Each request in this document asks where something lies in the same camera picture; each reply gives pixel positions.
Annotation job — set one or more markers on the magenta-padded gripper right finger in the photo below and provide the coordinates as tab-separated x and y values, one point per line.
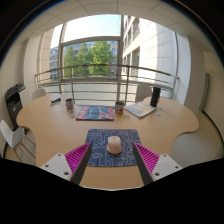
148	160

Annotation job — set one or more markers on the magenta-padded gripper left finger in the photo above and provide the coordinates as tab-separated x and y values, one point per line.
78	160

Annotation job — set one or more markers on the beige computer mouse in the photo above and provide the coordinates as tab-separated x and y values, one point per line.
114	145

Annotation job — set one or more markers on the dark blue patterned mouse pad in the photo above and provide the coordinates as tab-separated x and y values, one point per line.
100	140

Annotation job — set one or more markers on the red and blue magazine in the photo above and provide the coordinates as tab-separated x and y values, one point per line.
95	113

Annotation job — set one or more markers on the light blue open booklet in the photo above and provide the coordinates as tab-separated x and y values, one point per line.
140	109

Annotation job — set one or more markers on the printed drinking cup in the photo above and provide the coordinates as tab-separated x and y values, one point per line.
69	104

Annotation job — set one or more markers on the tall black speaker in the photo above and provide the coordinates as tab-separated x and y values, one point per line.
155	96

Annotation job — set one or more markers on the white chair with wooden legs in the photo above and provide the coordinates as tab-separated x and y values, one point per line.
11	135

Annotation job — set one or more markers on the metal balcony railing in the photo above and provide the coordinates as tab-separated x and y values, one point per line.
100	81

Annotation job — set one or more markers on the black office printer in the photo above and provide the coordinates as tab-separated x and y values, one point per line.
14	103

